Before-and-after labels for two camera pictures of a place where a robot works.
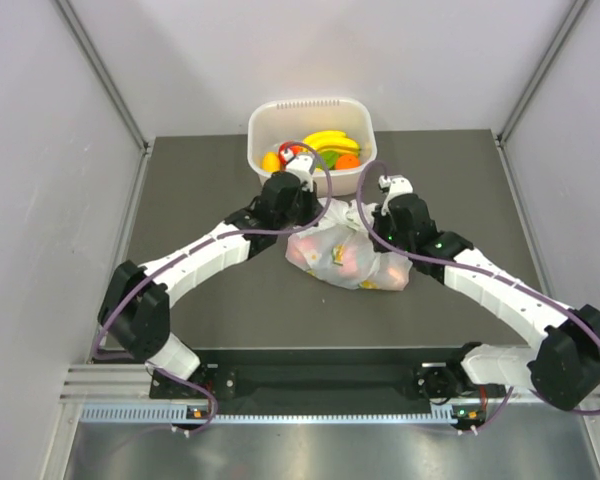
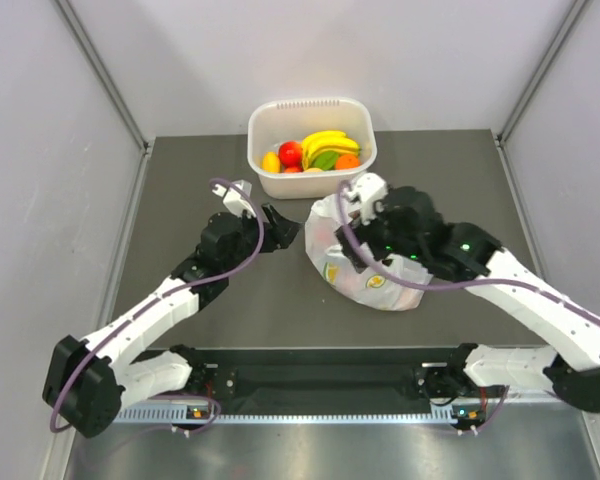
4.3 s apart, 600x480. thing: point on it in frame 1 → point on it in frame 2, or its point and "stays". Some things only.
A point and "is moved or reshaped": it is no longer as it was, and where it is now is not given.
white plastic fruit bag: (340, 248) is moved or reshaped
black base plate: (324, 375) stays
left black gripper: (312, 206) → (280, 231)
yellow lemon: (270, 161) stays
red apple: (295, 149) stays
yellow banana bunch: (333, 141) stays
